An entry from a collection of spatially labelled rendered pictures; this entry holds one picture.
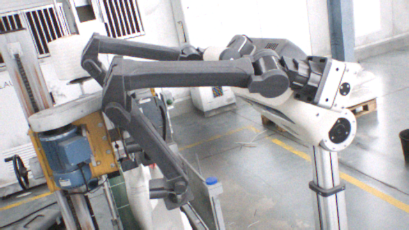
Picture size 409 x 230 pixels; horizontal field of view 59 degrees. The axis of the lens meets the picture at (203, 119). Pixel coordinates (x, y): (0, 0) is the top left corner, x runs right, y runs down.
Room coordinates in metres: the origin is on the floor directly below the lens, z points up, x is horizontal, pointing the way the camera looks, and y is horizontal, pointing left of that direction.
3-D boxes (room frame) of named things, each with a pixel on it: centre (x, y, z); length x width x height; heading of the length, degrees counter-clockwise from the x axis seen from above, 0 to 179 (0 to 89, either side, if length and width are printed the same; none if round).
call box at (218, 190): (1.67, 0.03, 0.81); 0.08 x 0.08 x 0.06; 18
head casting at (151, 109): (1.83, 0.33, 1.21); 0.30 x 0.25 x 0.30; 18
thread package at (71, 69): (1.51, 0.47, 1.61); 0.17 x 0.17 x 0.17
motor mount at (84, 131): (1.54, 0.54, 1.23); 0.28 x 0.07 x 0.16; 18
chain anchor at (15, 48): (1.59, 0.72, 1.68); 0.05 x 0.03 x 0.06; 108
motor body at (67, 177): (1.45, 0.60, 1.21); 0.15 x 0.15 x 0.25
